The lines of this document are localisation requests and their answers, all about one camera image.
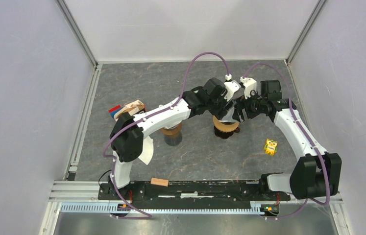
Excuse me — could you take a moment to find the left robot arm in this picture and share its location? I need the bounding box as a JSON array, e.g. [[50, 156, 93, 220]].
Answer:
[[110, 78, 241, 200]]

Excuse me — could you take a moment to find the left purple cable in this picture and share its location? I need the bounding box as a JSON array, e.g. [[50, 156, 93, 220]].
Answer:
[[102, 51, 233, 220]]

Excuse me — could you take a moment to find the yellow owl block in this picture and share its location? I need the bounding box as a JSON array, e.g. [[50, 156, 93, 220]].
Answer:
[[264, 139, 278, 156]]

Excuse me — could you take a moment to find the red blue block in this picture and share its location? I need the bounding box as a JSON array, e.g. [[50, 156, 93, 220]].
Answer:
[[108, 105, 122, 118]]

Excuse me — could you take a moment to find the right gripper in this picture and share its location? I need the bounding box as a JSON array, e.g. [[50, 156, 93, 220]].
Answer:
[[231, 89, 267, 123]]

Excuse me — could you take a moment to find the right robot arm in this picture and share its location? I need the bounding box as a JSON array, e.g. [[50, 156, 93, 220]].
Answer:
[[237, 77, 342, 200]]

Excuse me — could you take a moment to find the white paper coffee filter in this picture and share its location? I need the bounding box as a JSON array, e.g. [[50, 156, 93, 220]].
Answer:
[[167, 120, 181, 129]]

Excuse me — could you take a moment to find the brown glass dripper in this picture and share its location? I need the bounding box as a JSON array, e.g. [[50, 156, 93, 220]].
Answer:
[[214, 127, 240, 140]]

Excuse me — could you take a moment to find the coffee filter box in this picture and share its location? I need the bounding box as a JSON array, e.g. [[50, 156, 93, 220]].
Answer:
[[113, 99, 146, 121]]

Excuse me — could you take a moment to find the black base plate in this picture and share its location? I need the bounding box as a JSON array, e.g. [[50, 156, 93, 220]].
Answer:
[[98, 180, 291, 210]]

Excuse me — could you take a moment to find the aluminium frame rail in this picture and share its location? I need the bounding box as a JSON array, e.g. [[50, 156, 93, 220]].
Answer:
[[39, 181, 121, 235]]

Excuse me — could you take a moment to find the wooden rectangular block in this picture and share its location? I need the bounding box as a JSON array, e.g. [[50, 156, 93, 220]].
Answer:
[[150, 178, 169, 187]]

